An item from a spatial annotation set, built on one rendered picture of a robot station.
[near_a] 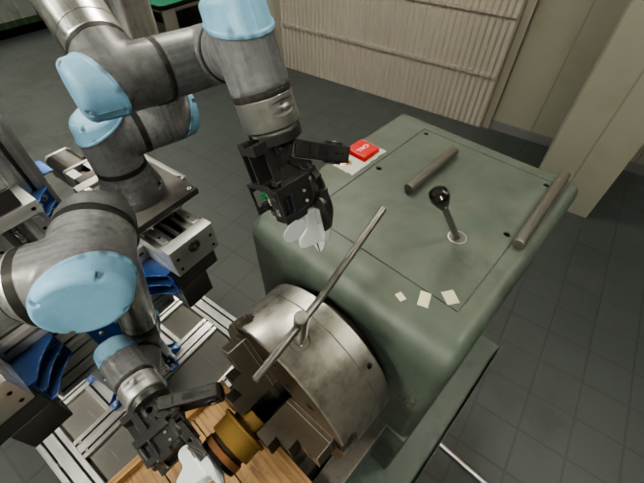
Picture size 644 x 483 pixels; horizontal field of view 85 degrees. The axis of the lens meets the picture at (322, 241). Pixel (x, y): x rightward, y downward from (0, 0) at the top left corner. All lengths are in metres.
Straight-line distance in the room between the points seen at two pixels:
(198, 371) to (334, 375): 1.22
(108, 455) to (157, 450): 1.06
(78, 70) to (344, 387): 0.54
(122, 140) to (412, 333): 0.71
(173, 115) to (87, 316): 0.51
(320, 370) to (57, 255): 0.39
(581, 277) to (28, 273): 2.62
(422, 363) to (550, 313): 1.84
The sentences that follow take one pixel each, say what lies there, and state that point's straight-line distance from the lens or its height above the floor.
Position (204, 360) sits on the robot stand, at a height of 0.21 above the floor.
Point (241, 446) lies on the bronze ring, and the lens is 0.68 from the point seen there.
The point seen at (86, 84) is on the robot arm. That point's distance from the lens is 0.49.
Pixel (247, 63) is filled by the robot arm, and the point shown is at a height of 1.60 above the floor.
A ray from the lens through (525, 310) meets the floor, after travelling 2.36.
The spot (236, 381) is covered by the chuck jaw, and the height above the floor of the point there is 1.16.
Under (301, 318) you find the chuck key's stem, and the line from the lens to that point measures 0.51.
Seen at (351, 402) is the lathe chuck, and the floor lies 1.18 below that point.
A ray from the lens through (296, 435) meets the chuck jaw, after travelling 0.67.
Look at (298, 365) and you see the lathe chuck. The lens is 0.57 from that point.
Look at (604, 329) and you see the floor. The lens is 2.52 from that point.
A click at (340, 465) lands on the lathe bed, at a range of 0.91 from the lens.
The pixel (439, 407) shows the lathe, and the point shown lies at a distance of 1.33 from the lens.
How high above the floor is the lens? 1.76
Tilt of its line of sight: 48 degrees down
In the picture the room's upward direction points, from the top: straight up
